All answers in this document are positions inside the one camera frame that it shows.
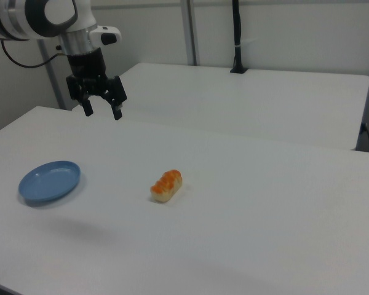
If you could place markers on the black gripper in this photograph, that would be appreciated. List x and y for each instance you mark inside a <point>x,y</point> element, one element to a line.
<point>86,66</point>

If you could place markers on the grey metal frame post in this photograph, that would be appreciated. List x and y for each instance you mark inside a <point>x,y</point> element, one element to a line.
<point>53,86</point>
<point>193,30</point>

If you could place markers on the blue round plate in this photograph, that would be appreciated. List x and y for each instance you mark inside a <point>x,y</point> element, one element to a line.
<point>49,181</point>

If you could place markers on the orange topped bread loaf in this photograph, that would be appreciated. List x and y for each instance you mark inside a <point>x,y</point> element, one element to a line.
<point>166,186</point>

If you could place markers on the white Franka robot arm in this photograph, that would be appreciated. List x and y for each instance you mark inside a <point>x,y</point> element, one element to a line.
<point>18,18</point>

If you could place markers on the white side table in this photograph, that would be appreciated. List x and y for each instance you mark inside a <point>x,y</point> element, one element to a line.
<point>249,101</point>

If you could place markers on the black camera pole with base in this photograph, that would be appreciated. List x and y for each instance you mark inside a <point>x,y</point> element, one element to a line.
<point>237,37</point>

